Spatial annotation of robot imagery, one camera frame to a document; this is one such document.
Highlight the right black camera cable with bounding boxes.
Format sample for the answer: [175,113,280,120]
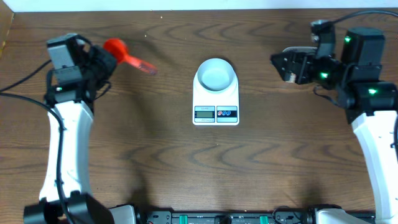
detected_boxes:
[331,9,398,25]

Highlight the light grey round bowl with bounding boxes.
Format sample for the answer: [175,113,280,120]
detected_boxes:
[196,58,237,91]

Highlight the clear plastic soybean container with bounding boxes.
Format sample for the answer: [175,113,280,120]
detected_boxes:
[282,47,317,85]

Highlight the red plastic measuring scoop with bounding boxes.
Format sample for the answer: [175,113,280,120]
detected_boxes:
[103,38,157,75]

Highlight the black camera cable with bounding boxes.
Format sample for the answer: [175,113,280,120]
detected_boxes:
[0,58,74,224]
[331,9,398,25]

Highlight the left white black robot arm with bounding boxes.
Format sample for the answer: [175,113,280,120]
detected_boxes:
[23,34,117,223]

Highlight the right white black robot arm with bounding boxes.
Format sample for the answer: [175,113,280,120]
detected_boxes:
[270,27,397,223]

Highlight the left black camera cable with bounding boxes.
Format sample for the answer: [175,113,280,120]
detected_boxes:
[0,58,74,224]

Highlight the white digital kitchen scale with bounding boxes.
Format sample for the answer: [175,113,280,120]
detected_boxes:
[192,74,240,126]

